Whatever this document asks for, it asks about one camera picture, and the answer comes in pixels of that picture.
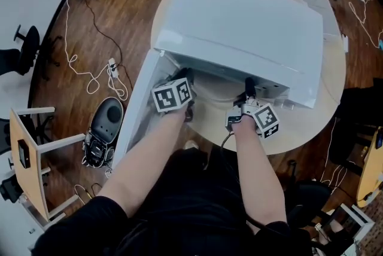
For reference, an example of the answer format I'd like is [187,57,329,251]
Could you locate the person's left forearm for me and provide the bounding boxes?
[95,105,193,218]

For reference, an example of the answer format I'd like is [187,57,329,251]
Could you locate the long black floor cable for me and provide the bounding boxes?
[76,0,135,92]

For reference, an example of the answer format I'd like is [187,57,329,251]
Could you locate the person's light shoe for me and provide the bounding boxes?
[183,139,200,151]

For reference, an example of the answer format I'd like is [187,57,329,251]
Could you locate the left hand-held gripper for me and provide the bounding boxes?
[151,68,197,114]

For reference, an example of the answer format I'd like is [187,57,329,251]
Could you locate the white metal frame stand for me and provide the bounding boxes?
[314,203,375,256]

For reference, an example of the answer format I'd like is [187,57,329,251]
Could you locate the black swivel chair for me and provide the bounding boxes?
[282,179,333,230]

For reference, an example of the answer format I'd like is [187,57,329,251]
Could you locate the wooden desk with black panel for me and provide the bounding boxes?
[8,106,87,225]

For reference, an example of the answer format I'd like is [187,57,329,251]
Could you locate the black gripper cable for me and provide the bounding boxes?
[220,130,236,148]

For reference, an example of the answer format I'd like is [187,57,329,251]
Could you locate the black helmet device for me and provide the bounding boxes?
[81,96,124,169]

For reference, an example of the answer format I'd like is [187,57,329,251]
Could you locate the white microwave oven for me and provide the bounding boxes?
[111,0,324,171]

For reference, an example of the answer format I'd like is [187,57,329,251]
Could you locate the long white cable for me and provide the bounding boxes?
[63,0,130,102]

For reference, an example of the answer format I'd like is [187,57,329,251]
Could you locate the round wooden side table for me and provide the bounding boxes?
[357,126,383,209]

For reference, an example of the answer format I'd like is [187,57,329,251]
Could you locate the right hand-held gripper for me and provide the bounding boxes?
[225,77,280,140]

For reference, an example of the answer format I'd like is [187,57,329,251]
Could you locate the white rectangular box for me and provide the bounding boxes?
[291,0,344,44]

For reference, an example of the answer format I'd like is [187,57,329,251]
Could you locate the person's right forearm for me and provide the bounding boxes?
[231,114,288,227]

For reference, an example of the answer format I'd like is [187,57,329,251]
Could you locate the white power strip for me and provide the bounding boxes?
[108,57,120,78]

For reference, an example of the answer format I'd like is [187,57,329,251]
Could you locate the person's black clothing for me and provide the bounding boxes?
[32,147,315,256]

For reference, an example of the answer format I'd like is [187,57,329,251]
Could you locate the looped white cable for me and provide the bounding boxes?
[348,0,383,50]

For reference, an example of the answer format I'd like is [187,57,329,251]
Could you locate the black office chair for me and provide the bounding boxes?
[0,24,41,77]

